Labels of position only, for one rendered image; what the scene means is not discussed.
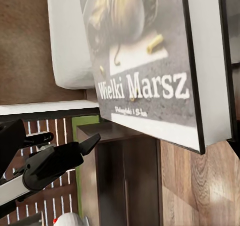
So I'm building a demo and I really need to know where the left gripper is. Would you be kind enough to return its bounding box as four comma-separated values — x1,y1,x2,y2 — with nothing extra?
25,134,101,186

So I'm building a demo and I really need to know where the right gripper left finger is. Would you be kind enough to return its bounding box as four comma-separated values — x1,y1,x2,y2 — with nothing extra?
0,119,26,179

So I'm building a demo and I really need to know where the hardback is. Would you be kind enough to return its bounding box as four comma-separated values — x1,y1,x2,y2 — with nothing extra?
80,0,238,155

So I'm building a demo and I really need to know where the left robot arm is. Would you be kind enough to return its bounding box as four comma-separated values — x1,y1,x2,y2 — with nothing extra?
0,131,101,219

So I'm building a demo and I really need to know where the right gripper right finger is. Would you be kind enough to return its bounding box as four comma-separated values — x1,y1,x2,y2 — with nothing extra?
228,120,240,159

